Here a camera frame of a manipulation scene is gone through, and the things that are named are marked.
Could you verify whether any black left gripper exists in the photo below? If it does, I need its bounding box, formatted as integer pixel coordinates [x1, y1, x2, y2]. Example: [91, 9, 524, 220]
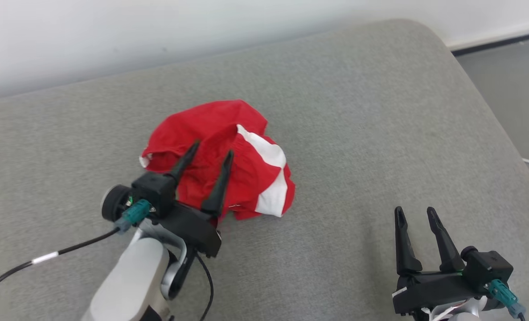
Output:
[151, 140, 234, 259]

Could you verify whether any right camera teal connector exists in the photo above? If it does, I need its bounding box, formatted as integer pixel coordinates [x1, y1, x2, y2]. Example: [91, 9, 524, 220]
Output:
[487, 279, 527, 318]

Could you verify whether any left gripper thin black cable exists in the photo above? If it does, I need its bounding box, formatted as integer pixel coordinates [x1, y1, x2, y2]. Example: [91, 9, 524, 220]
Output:
[194, 252, 214, 321]

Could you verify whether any camera teal connector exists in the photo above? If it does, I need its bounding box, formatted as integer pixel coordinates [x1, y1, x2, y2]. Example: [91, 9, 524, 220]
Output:
[115, 199, 152, 235]
[487, 279, 527, 318]

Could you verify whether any left camera black cable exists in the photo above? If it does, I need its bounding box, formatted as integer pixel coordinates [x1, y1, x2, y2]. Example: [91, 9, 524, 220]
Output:
[0, 226, 124, 321]

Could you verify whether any red shorts white side stripe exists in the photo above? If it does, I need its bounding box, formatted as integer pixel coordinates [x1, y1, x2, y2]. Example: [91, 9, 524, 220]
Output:
[139, 99, 296, 221]

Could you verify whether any left camera teal connector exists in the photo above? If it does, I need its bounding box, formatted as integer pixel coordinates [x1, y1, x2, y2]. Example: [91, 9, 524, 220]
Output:
[115, 199, 152, 235]

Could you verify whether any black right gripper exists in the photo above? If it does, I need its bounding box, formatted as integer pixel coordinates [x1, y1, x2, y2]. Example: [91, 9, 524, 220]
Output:
[391, 206, 490, 315]

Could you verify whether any grey fabric sofa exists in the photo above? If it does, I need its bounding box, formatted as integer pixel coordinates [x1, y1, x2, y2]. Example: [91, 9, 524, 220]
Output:
[0, 18, 529, 321]

